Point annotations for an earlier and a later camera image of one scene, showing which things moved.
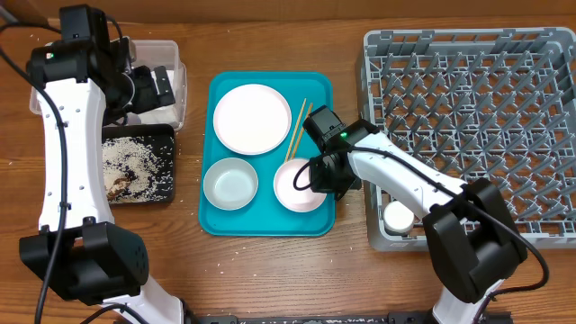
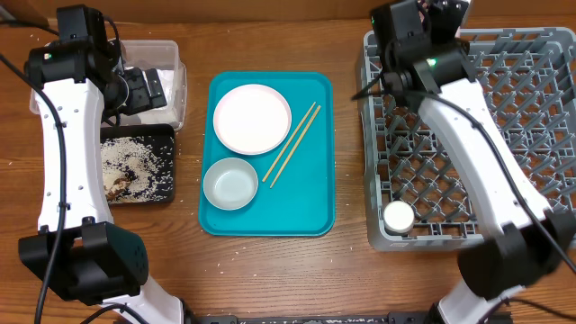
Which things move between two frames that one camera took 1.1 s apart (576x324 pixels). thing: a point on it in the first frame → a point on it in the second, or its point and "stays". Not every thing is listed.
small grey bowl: [230, 184] stays
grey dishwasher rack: [496, 104] stays
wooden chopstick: [302, 130] → [299, 139]
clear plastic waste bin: [154, 54] stays
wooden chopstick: [294, 132] → [288, 142]
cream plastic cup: [398, 218] stays
